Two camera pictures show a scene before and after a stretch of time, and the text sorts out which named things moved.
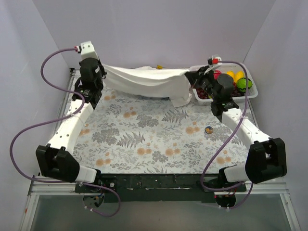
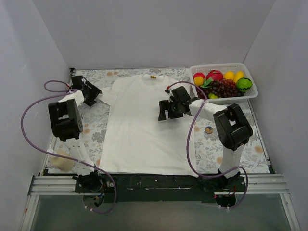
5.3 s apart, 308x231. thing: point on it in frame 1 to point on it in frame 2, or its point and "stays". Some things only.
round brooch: [208, 129] stays
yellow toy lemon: [231, 73] stays
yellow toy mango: [237, 75] stays
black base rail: [159, 187] stays
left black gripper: [101, 70] to [90, 94]
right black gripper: [198, 77] to [168, 109]
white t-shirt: [149, 81] to [134, 141]
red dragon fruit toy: [216, 73] stays
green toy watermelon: [241, 84] stays
